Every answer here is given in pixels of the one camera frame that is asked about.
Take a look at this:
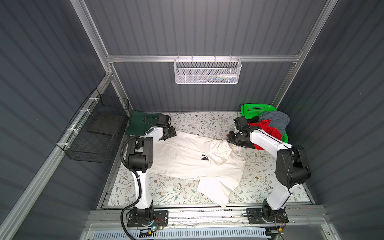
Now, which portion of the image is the white printed t shirt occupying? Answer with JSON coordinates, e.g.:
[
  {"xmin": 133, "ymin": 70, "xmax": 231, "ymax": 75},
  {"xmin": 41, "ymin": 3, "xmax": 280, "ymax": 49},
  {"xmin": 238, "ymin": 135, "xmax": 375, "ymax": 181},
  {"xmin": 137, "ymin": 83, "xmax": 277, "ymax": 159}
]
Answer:
[{"xmin": 150, "ymin": 132, "xmax": 246, "ymax": 208}]

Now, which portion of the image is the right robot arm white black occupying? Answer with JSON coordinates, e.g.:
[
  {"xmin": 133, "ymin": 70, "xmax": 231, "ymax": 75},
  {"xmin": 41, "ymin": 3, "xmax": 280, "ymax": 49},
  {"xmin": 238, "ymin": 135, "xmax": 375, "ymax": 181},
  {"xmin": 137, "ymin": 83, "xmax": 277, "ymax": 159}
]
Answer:
[{"xmin": 227, "ymin": 126, "xmax": 311, "ymax": 221}]

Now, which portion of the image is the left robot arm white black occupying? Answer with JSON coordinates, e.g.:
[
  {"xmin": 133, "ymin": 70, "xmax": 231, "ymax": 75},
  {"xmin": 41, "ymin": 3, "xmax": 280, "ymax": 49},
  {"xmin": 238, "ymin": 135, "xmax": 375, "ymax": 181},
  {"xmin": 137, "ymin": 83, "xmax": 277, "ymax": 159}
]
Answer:
[{"xmin": 120, "ymin": 126, "xmax": 177, "ymax": 211}]

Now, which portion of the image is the red t shirt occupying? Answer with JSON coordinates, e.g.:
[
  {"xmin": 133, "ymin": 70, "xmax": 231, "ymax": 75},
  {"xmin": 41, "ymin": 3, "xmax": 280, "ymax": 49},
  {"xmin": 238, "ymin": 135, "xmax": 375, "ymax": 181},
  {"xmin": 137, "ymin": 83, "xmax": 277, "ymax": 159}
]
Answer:
[{"xmin": 246, "ymin": 120, "xmax": 284, "ymax": 151}]

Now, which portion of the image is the green plastic laundry basket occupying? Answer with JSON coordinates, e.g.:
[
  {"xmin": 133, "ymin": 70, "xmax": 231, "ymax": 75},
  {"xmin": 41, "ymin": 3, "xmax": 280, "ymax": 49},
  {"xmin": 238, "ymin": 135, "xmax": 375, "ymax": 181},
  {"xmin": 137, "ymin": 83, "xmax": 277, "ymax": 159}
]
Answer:
[{"xmin": 240, "ymin": 104, "xmax": 289, "ymax": 143}]

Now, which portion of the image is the folded dark green t shirt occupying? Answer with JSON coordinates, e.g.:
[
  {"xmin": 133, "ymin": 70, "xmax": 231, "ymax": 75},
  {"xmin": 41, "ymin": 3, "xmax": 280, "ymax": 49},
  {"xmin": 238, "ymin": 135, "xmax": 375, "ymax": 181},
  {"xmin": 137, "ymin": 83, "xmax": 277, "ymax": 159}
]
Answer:
[{"xmin": 125, "ymin": 111, "xmax": 162, "ymax": 136}]

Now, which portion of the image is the grey blue t shirt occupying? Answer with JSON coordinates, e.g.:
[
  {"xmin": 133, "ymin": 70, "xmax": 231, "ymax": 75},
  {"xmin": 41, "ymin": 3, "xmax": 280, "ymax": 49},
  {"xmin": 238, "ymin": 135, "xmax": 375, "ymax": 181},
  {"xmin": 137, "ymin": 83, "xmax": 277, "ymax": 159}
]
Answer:
[{"xmin": 259, "ymin": 111, "xmax": 291, "ymax": 136}]

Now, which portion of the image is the floral patterned table mat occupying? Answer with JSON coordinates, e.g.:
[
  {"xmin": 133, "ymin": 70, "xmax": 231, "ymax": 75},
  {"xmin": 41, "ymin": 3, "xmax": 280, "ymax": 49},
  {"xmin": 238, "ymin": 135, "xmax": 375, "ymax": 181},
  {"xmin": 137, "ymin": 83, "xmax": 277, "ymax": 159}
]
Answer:
[{"xmin": 107, "ymin": 111, "xmax": 310, "ymax": 207}]

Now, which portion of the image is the white bottle in basket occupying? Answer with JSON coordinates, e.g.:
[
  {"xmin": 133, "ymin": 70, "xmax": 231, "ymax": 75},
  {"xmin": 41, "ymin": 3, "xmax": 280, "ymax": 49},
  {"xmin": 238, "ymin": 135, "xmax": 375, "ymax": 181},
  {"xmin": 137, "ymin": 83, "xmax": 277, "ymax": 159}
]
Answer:
[{"xmin": 217, "ymin": 74, "xmax": 238, "ymax": 82}]

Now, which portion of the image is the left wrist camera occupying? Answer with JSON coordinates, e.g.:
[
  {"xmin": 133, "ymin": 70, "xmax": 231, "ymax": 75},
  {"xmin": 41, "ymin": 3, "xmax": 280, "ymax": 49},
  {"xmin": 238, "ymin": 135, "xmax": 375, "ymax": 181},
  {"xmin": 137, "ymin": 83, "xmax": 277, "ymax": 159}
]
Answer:
[{"xmin": 156, "ymin": 114, "xmax": 172, "ymax": 128}]

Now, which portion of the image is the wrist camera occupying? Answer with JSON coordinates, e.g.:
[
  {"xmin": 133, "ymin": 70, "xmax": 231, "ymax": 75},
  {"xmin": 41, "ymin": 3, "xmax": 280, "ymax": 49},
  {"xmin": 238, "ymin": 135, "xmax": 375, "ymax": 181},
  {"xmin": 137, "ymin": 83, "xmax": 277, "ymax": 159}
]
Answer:
[
  {"xmin": 156, "ymin": 114, "xmax": 172, "ymax": 128},
  {"xmin": 234, "ymin": 116, "xmax": 250, "ymax": 133}
]

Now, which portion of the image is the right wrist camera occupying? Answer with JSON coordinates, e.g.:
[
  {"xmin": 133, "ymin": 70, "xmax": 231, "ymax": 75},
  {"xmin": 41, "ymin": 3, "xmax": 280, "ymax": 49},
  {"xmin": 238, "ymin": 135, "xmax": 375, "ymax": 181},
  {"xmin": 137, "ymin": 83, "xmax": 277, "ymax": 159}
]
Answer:
[{"xmin": 234, "ymin": 116, "xmax": 250, "ymax": 133}]

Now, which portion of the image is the white wire mesh basket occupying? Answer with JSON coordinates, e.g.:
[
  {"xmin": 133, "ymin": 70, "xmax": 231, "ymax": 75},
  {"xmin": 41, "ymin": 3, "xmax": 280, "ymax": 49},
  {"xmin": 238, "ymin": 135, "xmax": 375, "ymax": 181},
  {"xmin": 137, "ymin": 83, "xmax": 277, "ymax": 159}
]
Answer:
[{"xmin": 173, "ymin": 58, "xmax": 242, "ymax": 85}]

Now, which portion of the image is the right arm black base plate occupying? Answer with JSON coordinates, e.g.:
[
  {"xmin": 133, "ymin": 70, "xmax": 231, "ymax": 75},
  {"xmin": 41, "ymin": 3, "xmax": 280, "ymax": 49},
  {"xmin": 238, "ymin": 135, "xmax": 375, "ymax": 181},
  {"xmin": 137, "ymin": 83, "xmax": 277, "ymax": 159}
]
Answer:
[{"xmin": 245, "ymin": 208, "xmax": 289, "ymax": 225}]

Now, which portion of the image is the black wire mesh basket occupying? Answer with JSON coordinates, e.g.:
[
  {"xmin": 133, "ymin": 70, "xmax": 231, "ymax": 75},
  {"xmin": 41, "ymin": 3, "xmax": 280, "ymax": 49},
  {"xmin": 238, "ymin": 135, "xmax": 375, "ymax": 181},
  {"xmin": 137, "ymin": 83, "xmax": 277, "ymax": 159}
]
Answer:
[{"xmin": 57, "ymin": 91, "xmax": 130, "ymax": 164}]

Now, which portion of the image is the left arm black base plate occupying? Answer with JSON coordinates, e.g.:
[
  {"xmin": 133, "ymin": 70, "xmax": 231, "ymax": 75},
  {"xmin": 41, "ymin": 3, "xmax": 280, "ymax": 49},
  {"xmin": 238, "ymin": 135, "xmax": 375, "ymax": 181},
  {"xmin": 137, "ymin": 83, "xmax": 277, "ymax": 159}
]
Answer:
[{"xmin": 126, "ymin": 209, "xmax": 169, "ymax": 228}]

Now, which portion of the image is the white slotted cable duct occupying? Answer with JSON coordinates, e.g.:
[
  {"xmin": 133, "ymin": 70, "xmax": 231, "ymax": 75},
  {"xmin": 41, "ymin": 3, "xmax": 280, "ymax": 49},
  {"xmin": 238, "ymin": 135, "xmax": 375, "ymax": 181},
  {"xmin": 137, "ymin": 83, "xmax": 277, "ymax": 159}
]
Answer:
[{"xmin": 91, "ymin": 227, "xmax": 271, "ymax": 240}]

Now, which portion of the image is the aluminium mounting rail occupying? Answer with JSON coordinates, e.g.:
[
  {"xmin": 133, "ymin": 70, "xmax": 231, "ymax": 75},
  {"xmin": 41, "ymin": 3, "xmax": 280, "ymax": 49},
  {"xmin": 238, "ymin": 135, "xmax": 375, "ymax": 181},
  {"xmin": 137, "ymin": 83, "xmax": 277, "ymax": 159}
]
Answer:
[{"xmin": 85, "ymin": 203, "xmax": 331, "ymax": 230}]

